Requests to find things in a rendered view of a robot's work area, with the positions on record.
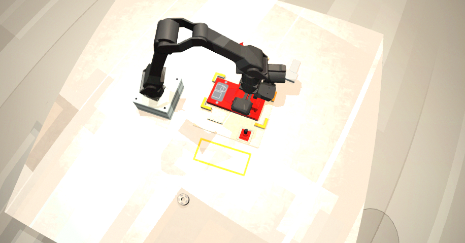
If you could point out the red car hood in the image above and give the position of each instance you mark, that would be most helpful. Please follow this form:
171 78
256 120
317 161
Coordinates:
256 102

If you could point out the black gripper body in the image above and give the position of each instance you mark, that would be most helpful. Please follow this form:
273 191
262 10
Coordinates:
244 105

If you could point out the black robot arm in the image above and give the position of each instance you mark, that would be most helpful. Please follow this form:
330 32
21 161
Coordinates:
251 62

